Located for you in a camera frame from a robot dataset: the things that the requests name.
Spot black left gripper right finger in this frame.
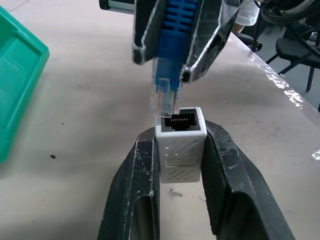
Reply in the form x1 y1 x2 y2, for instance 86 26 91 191
200 119 296 240

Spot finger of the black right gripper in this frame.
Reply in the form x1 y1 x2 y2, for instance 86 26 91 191
180 0 241 84
131 0 168 66

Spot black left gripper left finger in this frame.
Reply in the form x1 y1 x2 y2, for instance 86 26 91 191
96 125 161 240

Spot blue ethernet cable plug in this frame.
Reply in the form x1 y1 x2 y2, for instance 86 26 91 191
150 0 204 120

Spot white ethernet coupler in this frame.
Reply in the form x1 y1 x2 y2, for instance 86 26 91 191
154 106 208 185

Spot green plastic bin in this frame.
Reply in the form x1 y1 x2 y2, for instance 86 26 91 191
0 5 51 164

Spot silver aluminium bar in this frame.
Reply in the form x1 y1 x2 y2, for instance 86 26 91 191
98 0 137 14

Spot black chair base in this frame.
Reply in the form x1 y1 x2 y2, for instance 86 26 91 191
232 23 264 53

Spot person in white shirt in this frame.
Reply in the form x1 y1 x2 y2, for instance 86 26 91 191
232 0 261 34

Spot black office chair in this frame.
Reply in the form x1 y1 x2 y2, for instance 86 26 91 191
265 23 320 93

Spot black cable bundle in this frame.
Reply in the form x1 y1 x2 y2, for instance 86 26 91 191
259 0 320 25

